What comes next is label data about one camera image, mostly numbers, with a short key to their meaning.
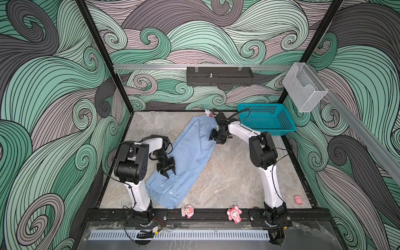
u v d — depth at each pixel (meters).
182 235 0.70
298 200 0.78
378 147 0.53
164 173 0.81
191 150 0.96
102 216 0.75
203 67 0.93
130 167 0.50
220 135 0.88
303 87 0.80
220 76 0.96
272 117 1.16
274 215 0.63
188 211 0.73
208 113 1.08
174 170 0.84
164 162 0.78
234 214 0.72
